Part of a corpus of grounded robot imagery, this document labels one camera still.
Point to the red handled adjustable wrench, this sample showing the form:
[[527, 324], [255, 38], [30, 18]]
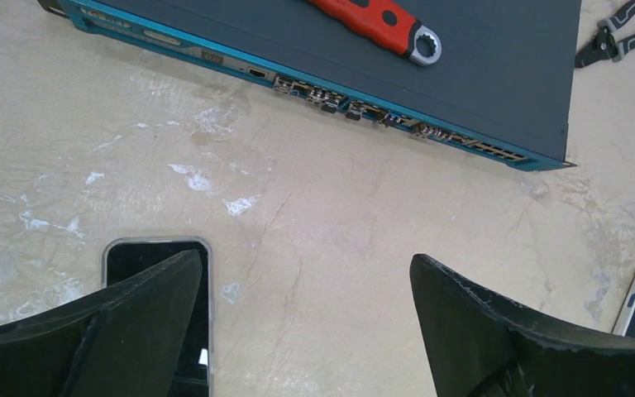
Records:
[[388, 25]]

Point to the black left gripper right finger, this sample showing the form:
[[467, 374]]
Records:
[[481, 343]]

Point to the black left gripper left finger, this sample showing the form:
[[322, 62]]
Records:
[[123, 340]]

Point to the phone in clear case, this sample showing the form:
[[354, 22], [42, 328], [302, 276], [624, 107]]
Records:
[[129, 256]]

